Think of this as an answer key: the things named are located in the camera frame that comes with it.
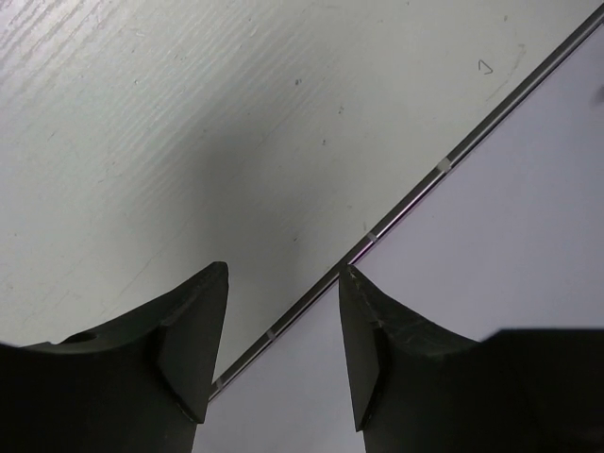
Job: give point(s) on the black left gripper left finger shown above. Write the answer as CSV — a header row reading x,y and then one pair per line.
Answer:
x,y
137,383

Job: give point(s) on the metal table edge rail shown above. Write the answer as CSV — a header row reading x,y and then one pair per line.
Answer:
x,y
416,195

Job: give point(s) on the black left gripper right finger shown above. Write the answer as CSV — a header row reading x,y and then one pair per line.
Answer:
x,y
418,387

